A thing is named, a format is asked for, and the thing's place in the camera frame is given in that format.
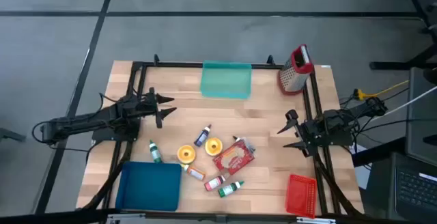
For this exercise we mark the blue plastic bin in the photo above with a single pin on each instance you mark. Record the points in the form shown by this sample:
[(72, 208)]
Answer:
[(148, 186)]

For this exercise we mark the green food colouring bottle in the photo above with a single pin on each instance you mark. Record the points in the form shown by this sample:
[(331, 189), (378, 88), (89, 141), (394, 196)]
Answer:
[(155, 153), (228, 190)]

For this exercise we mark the black desk leg frame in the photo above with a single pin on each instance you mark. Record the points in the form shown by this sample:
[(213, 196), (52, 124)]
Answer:
[(396, 65)]

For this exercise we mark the silver metal bracket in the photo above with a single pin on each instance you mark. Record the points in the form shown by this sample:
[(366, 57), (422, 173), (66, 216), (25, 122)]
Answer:
[(315, 221), (124, 219)]

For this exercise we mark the pink food colouring bottle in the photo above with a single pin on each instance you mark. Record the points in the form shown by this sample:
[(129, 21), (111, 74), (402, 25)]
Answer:
[(214, 183)]

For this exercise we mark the teal translucent plastic tray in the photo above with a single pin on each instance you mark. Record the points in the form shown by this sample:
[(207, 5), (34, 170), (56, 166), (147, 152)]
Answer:
[(225, 80)]

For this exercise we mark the red snack packet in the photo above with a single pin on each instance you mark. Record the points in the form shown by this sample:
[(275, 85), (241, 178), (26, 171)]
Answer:
[(233, 157)]

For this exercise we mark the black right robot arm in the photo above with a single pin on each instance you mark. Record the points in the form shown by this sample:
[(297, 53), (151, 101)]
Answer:
[(341, 121)]

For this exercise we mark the dark grey monitor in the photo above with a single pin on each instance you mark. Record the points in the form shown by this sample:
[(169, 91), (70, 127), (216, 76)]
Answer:
[(421, 114)]

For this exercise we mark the black metal rig frame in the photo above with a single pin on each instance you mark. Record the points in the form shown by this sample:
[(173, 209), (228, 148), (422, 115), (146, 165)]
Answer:
[(170, 64)]

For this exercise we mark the purple food colouring bottle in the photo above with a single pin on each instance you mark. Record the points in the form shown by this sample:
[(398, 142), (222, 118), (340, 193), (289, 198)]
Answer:
[(202, 138)]

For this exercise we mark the red mesh plastic basket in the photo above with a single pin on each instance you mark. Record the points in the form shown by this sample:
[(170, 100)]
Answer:
[(301, 196)]

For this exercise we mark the dark capped small bottle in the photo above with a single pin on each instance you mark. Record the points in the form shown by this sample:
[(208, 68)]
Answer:
[(236, 138)]

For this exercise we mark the black laptop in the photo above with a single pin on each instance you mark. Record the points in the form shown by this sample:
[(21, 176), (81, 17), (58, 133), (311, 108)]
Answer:
[(416, 190)]

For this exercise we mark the black frame clamp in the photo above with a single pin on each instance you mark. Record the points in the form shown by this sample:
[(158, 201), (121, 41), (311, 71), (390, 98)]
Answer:
[(156, 60), (270, 60)]

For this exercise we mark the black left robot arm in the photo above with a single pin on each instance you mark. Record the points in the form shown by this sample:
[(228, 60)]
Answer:
[(85, 119)]

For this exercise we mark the orange food colouring bottle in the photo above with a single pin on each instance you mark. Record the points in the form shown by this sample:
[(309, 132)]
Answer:
[(195, 173)]

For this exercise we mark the grey chair foot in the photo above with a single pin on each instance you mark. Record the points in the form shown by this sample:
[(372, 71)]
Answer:
[(12, 135)]

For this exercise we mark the yellow tape roll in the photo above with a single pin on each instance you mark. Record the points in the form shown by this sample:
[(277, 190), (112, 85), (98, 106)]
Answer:
[(180, 152), (209, 147)]

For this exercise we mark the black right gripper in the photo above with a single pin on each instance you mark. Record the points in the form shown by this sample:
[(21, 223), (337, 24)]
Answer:
[(309, 133)]

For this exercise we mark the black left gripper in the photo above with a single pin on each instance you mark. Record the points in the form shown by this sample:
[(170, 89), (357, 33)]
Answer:
[(150, 104)]

